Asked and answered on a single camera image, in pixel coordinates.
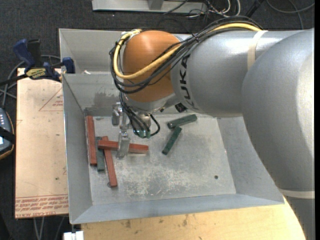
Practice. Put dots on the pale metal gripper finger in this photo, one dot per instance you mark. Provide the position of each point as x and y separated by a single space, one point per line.
115 116
123 145

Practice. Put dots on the red-brown flat block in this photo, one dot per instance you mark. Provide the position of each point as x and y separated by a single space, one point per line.
137 148
91 139
111 166

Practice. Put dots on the dark green flat block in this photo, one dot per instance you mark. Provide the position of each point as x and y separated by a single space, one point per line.
172 140
100 161
182 121

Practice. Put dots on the grey metal bin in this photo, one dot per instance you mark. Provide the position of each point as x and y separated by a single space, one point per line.
175 179

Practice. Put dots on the brown cardboard board red print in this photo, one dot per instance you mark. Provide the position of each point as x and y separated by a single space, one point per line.
40 146

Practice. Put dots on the black cylinder on white bracket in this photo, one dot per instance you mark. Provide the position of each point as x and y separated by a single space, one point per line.
180 108

